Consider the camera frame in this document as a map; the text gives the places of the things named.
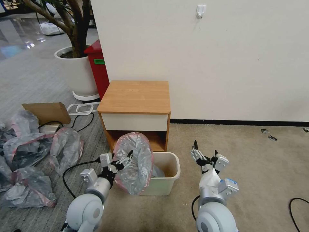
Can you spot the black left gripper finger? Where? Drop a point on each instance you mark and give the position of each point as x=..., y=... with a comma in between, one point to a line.
x=123, y=160
x=122, y=167

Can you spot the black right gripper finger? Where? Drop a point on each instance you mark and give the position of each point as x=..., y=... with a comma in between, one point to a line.
x=198, y=154
x=215, y=156

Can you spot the translucent pink-rimmed garbage bag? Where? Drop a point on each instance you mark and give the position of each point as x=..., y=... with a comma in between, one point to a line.
x=66, y=149
x=138, y=166

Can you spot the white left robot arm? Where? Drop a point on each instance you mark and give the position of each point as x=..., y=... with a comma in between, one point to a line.
x=83, y=212

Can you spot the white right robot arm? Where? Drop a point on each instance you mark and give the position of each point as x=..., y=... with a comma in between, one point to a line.
x=214, y=212

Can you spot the beige plastic trash can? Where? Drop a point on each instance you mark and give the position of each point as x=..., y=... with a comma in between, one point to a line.
x=164, y=186

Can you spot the crumpled garbage bag with dark contents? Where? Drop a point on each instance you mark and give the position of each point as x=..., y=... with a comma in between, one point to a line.
x=24, y=147
x=29, y=191

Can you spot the crumpled grey garbage bag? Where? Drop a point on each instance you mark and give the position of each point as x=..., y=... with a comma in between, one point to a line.
x=4, y=171

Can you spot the grey plastic liner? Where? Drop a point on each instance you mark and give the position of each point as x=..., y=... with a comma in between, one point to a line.
x=158, y=172

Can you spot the black baseboard strip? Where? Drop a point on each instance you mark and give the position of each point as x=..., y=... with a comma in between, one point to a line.
x=241, y=122

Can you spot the small dark floor scrap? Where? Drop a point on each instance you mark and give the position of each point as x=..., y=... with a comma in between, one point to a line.
x=264, y=131
x=272, y=138
x=306, y=130

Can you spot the wooden nightstand with white drawer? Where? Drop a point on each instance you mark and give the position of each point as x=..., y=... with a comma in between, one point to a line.
x=135, y=99

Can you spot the white power strip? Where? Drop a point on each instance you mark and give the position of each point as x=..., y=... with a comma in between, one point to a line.
x=49, y=128

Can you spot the brown cardboard sheet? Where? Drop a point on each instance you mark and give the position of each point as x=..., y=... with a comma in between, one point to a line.
x=45, y=112

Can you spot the red bin with green label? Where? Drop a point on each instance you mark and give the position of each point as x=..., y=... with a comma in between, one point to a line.
x=99, y=70

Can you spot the white round planter pot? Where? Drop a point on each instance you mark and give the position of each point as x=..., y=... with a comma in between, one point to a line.
x=80, y=75

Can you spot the brown tree trunk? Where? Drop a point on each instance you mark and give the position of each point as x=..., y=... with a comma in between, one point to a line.
x=77, y=29

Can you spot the white bags in background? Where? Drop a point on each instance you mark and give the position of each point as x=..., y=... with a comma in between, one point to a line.
x=50, y=27

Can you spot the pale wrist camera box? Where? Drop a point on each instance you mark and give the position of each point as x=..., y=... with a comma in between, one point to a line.
x=222, y=163
x=106, y=159

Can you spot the white rectangular plastic frame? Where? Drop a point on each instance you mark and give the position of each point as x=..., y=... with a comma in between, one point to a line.
x=72, y=107

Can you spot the white wall hook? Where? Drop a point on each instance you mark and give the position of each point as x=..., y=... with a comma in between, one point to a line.
x=201, y=10

